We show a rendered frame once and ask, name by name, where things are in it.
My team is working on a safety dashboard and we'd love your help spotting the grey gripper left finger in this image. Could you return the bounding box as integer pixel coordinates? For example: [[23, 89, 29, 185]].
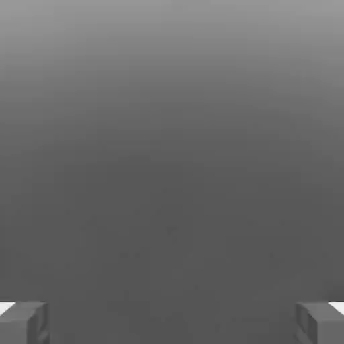
[[0, 300, 50, 344]]

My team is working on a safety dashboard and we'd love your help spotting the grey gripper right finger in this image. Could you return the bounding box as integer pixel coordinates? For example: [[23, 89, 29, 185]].
[[294, 300, 344, 344]]

